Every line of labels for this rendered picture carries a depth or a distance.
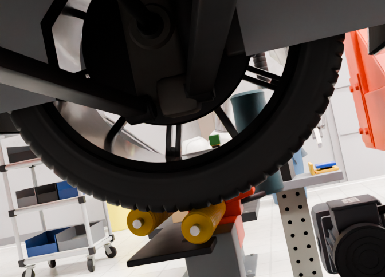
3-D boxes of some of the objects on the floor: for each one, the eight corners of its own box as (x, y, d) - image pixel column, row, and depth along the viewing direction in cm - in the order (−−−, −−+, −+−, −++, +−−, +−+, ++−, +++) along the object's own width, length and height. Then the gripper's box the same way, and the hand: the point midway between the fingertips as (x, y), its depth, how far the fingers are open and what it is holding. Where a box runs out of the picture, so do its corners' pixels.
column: (300, 309, 175) (275, 191, 176) (298, 299, 185) (275, 188, 186) (329, 304, 173) (303, 185, 174) (326, 295, 183) (302, 182, 184)
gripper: (323, 98, 199) (338, 147, 184) (290, 105, 201) (302, 154, 186) (322, 86, 193) (338, 136, 179) (289, 93, 195) (301, 143, 181)
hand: (318, 138), depth 185 cm, fingers closed
